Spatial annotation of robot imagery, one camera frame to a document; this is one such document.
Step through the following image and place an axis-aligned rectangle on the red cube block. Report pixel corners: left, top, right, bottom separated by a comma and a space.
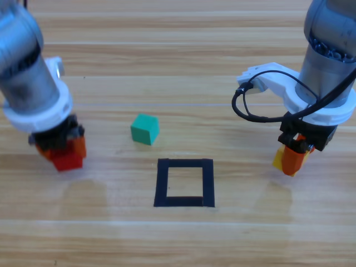
51, 140, 84, 172

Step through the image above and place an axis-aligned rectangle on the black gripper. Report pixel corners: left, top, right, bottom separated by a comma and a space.
28, 113, 87, 164
278, 111, 339, 176

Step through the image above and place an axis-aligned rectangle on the yellow cube block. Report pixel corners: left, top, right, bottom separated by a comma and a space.
272, 146, 310, 177

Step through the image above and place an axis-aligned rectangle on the green cube block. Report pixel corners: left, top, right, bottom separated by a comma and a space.
130, 113, 160, 146

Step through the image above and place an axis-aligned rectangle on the thin black wire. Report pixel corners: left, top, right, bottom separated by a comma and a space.
248, 70, 319, 100

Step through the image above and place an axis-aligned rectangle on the black tape square outline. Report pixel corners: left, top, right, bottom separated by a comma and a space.
153, 158, 216, 209

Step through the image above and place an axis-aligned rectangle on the thick black cable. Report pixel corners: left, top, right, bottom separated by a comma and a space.
231, 72, 356, 123

